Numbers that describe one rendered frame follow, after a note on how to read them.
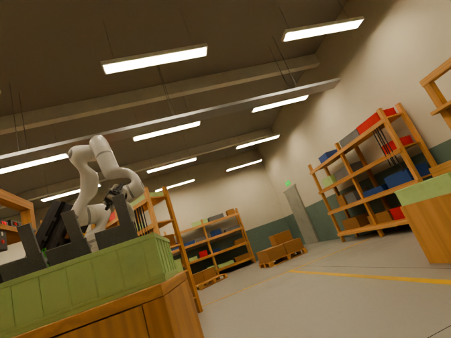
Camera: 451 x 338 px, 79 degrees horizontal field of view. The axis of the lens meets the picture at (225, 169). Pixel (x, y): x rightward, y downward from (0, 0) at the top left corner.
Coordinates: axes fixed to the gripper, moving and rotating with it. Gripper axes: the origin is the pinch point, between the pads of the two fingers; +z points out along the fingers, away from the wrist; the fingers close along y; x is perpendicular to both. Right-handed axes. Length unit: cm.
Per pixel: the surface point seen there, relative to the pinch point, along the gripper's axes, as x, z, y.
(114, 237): 9.7, 5.3, -12.5
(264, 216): 416, -996, 103
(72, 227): -5.0, 7.7, -15.5
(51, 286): 1.3, 18.7, -31.9
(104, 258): 11.6, 18.9, -17.1
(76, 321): 14.8, 29.6, -33.0
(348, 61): 219, -389, 441
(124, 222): 10.2, 5.3, -5.9
